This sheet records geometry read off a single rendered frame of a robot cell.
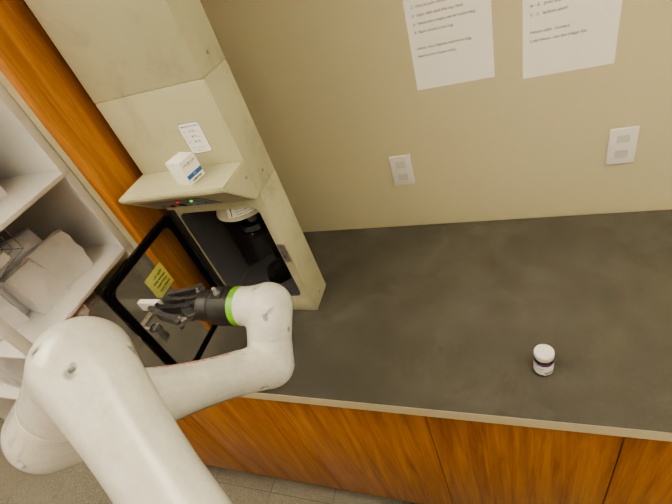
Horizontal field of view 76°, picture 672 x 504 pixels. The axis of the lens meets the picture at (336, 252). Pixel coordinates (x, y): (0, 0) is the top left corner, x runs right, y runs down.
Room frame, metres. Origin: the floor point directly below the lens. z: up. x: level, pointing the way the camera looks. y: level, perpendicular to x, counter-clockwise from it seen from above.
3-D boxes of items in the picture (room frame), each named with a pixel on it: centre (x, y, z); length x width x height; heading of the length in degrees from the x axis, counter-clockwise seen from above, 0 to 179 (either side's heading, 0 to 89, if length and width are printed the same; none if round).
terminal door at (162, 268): (0.98, 0.48, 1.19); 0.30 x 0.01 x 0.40; 151
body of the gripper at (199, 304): (0.80, 0.35, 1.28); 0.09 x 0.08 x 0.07; 61
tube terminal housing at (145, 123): (1.16, 0.21, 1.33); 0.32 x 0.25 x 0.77; 61
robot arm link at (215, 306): (0.77, 0.29, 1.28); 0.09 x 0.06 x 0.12; 151
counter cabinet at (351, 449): (1.02, 0.08, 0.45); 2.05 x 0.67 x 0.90; 61
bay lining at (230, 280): (1.16, 0.21, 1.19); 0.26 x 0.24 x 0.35; 61
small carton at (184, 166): (0.98, 0.26, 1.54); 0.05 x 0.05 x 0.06; 48
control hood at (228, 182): (1.00, 0.29, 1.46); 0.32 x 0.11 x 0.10; 61
